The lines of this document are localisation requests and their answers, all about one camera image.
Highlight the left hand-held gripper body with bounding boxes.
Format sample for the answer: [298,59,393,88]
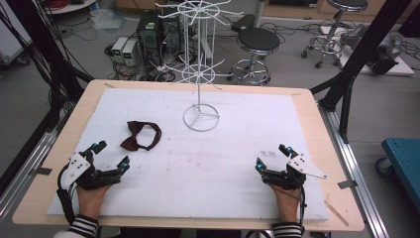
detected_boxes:
[60,150,122,191]

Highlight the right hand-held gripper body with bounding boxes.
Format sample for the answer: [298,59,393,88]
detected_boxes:
[262,153,328,191]

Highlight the dark red bow tie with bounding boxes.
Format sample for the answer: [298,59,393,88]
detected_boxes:
[119,120,163,153]

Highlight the white wire display rack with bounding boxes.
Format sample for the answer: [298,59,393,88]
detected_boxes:
[154,0,246,133]

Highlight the person's left hand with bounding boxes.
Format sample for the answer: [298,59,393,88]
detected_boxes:
[75,183,113,220]

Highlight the person's right hand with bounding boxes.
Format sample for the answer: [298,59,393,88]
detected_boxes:
[268,183,302,224]

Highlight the grey tape strip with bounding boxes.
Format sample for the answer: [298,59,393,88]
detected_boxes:
[336,178,359,190]
[28,167,53,177]

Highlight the white foam sheet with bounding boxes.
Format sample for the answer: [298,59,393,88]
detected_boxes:
[47,86,330,222]

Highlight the thin wooden stick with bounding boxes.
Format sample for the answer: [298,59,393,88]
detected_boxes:
[323,198,351,228]

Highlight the grey bench power supply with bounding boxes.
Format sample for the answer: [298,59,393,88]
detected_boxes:
[121,39,139,67]
[110,36,129,63]

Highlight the blue cart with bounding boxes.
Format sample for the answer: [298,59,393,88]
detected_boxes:
[375,137,420,213]

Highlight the black round stool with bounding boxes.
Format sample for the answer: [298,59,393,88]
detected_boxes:
[300,0,369,69]
[231,26,282,87]

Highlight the black computer tower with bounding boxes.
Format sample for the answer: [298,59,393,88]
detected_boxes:
[136,10,163,66]
[160,15,184,59]

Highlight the clear plastic bag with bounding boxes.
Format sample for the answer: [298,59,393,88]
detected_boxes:
[89,7,127,32]

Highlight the black flat cushion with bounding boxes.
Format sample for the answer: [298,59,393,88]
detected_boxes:
[230,13,258,34]

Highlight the white floor board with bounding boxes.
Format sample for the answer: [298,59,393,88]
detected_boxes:
[318,25,416,77]

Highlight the round white side table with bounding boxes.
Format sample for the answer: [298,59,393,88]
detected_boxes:
[42,0,97,16]

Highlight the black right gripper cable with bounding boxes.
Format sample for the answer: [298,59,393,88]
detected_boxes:
[276,183,308,232]

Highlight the aluminium rail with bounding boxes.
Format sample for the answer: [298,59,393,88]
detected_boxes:
[317,104,392,238]
[0,108,77,216]

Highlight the black metal frame stand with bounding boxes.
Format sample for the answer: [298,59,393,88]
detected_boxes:
[0,0,95,134]
[309,0,414,145]

